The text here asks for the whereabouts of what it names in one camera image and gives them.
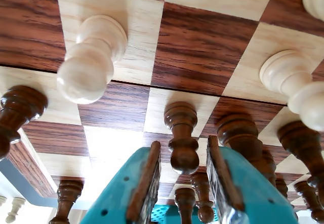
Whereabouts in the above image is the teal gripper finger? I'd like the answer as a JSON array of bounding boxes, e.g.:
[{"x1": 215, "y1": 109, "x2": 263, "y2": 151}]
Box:
[
  {"x1": 80, "y1": 140, "x2": 162, "y2": 224},
  {"x1": 206, "y1": 135, "x2": 300, "y2": 224}
]

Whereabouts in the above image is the dark wooden pawn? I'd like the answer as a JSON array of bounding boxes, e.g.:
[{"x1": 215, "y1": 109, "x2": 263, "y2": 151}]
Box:
[
  {"x1": 0, "y1": 85, "x2": 49, "y2": 159},
  {"x1": 164, "y1": 101, "x2": 200, "y2": 176},
  {"x1": 293, "y1": 180, "x2": 324, "y2": 224},
  {"x1": 190, "y1": 172, "x2": 215, "y2": 224}
]

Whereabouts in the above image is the light wooden pawn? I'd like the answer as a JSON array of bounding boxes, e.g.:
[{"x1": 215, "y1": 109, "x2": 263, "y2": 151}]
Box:
[
  {"x1": 259, "y1": 50, "x2": 324, "y2": 131},
  {"x1": 56, "y1": 14, "x2": 128, "y2": 105}
]

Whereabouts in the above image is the teal perforated robot base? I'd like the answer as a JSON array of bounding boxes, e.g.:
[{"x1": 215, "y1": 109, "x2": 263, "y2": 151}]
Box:
[{"x1": 151, "y1": 203, "x2": 178, "y2": 224}]

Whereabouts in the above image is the wooden folding chess board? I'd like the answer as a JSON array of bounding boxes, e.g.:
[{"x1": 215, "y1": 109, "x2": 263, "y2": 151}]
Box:
[{"x1": 0, "y1": 0, "x2": 324, "y2": 224}]

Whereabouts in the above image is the dark wooden queen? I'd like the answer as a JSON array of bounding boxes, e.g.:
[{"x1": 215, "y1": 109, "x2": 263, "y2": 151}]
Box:
[{"x1": 262, "y1": 149, "x2": 290, "y2": 202}]

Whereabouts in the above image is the dark wooden rook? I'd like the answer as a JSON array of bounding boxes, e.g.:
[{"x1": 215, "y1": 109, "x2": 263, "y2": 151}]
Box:
[{"x1": 49, "y1": 180, "x2": 85, "y2": 224}]

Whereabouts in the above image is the dark wooden king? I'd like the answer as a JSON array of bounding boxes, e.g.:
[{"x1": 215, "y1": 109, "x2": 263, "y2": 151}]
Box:
[{"x1": 174, "y1": 188, "x2": 197, "y2": 224}]

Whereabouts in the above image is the dark pawn beside king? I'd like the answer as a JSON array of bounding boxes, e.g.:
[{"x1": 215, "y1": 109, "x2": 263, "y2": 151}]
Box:
[{"x1": 276, "y1": 121, "x2": 324, "y2": 202}]

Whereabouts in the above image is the dark grey mat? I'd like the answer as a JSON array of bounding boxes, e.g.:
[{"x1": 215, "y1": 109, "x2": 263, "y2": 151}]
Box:
[{"x1": 0, "y1": 157, "x2": 88, "y2": 209}]

